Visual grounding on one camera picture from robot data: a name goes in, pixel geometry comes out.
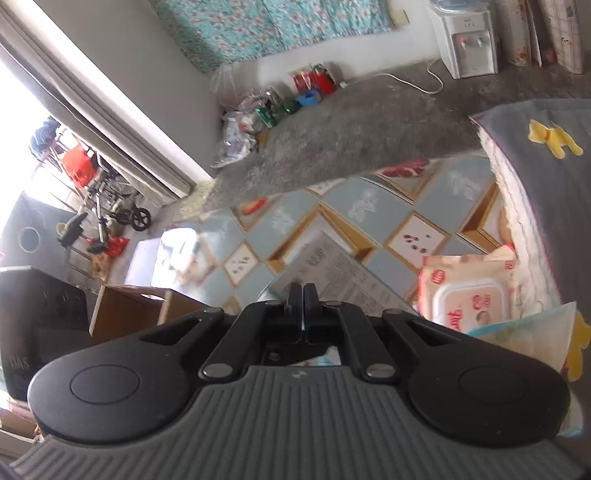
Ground white water dispenser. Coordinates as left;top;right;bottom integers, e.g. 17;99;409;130
427;7;499;79

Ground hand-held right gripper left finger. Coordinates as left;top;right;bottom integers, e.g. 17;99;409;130
139;282;304;381

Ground checked patterned board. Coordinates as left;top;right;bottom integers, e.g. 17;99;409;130
539;0;585;75

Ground teal floral wall cloth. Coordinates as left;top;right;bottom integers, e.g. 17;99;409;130
150;0;393;72

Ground dark blue hanging garment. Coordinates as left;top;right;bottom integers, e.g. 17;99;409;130
29;117;62;158

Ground grey blanket with yellow print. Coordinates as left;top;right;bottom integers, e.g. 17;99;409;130
468;98;591;381

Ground white power cable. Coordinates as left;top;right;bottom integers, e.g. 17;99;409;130
342;58;444;96

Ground grey white curtain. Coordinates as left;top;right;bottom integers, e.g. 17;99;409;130
0;0;195;200

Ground brown cardboard box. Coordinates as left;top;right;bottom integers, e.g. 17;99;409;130
90;284;208;342

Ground light blue printed packet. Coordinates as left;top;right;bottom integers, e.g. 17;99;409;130
465;301;591;435

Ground black box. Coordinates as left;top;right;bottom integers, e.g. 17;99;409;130
0;267;94;403

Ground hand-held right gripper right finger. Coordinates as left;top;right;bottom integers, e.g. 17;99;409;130
304;283;462;384

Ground grey panel with round hole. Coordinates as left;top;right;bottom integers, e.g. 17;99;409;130
0;191;80;269

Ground clear plastic bag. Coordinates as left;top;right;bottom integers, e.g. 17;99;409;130
210;64;242;108

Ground red packages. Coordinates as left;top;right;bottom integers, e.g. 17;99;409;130
291;64;339;96

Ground pile of white plastic bags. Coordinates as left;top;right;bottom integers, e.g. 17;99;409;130
211;108;260;168

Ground wheelchair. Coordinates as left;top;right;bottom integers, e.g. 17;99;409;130
58;152;153;256

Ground cluster of green bottles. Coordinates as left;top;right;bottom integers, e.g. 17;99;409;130
255;87;302;129

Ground pink wet wipes pack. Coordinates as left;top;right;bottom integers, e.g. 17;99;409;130
413;244;523;325

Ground floral patterned board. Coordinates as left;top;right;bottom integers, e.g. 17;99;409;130
496;0;542;68

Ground printed paper sheet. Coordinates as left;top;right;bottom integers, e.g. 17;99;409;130
267;230;413;320

